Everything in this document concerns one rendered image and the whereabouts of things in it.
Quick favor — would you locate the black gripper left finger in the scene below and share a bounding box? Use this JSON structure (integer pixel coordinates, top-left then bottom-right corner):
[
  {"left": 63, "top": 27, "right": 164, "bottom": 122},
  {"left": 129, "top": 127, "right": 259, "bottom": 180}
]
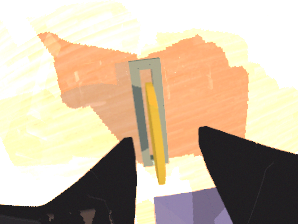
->
[{"left": 0, "top": 136, "right": 137, "bottom": 224}]

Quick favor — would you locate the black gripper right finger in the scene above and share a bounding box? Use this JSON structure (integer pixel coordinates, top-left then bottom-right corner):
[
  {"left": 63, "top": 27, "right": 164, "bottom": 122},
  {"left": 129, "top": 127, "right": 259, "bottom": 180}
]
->
[{"left": 198, "top": 125, "right": 298, "bottom": 224}]

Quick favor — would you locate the gold coin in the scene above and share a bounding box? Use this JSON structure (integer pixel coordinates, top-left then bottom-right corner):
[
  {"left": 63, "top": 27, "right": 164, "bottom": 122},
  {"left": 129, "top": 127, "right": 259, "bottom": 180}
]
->
[{"left": 145, "top": 83, "right": 166, "bottom": 185}]

